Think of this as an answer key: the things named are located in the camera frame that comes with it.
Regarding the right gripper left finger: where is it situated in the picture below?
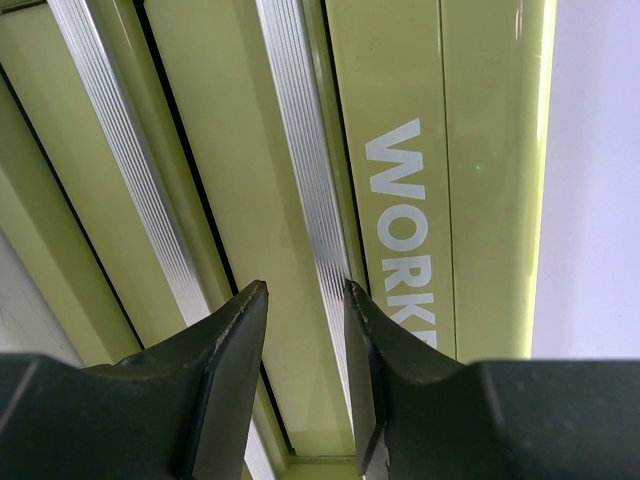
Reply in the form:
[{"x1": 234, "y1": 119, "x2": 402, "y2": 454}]
[{"x1": 1, "y1": 281, "x2": 268, "y2": 479}]

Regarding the green metal drawer box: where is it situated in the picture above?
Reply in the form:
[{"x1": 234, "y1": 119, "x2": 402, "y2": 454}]
[{"x1": 1, "y1": 1, "x2": 557, "y2": 479}]

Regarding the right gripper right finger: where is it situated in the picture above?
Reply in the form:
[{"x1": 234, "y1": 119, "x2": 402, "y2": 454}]
[{"x1": 344, "y1": 281, "x2": 639, "y2": 479}]

